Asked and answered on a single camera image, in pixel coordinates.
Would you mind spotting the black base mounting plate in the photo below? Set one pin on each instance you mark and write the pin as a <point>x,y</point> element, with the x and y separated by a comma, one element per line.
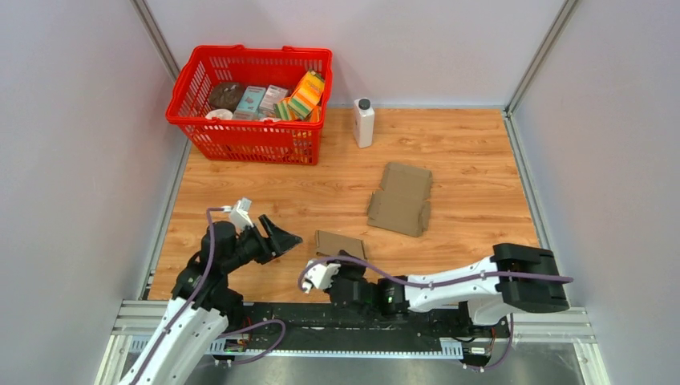
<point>326,327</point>

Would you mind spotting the red plastic shopping basket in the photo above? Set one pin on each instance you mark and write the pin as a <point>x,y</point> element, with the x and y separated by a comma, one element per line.
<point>279,142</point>

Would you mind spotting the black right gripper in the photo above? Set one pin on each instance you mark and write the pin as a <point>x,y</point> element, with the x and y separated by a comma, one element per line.
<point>346,266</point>

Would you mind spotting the teal snack box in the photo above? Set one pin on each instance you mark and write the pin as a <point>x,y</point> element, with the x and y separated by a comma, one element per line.
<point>247,108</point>

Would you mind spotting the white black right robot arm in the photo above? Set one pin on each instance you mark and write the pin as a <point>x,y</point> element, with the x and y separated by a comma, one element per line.
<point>514,277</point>

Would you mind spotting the grey pink snack box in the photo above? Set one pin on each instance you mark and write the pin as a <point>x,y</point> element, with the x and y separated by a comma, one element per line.
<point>273,95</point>

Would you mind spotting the green striped packet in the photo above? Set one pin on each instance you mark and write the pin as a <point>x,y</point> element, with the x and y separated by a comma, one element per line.
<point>284,111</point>

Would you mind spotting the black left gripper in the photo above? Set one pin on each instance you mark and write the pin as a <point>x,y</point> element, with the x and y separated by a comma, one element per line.
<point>278,242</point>

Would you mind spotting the white round lid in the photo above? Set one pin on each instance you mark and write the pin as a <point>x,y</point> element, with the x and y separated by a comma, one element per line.
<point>219,114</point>

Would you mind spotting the white bottle black cap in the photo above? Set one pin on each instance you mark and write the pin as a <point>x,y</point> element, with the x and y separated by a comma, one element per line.
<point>363,122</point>

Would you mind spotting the aluminium frame rail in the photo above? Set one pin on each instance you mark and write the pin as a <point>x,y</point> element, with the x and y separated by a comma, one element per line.
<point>570,328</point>

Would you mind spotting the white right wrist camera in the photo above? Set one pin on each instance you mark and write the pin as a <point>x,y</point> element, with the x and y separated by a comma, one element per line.
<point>319,276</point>

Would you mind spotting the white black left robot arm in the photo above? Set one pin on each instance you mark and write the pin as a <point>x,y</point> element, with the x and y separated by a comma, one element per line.
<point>202,306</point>

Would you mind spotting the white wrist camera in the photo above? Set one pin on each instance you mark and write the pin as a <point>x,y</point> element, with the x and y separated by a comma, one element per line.
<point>239,213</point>
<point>319,276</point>

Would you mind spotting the brown cardboard box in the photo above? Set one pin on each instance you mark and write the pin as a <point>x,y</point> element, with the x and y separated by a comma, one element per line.
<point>330,244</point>

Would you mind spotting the brown round bag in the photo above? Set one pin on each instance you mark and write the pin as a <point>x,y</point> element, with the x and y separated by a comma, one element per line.
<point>226,95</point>

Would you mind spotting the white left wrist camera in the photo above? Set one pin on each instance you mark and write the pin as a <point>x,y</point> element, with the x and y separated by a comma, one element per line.
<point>239,213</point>

